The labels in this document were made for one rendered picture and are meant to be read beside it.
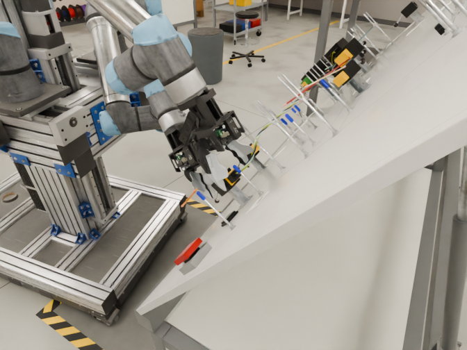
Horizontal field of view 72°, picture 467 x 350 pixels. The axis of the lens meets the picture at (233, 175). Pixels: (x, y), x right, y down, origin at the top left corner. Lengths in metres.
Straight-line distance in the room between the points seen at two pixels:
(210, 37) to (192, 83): 3.58
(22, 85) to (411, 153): 1.18
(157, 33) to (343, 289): 0.81
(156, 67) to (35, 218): 1.81
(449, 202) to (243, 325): 0.67
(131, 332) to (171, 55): 1.51
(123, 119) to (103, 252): 1.09
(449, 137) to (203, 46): 4.02
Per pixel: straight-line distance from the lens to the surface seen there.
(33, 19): 1.50
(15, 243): 2.22
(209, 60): 4.29
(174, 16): 5.92
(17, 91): 1.30
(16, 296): 2.25
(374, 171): 0.30
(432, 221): 1.34
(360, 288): 1.04
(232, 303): 0.95
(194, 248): 0.63
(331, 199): 0.32
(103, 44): 1.11
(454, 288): 0.59
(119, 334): 1.89
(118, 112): 1.01
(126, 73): 0.69
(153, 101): 0.93
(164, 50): 0.62
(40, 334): 2.04
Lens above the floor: 1.61
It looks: 37 degrees down
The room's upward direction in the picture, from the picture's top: straight up
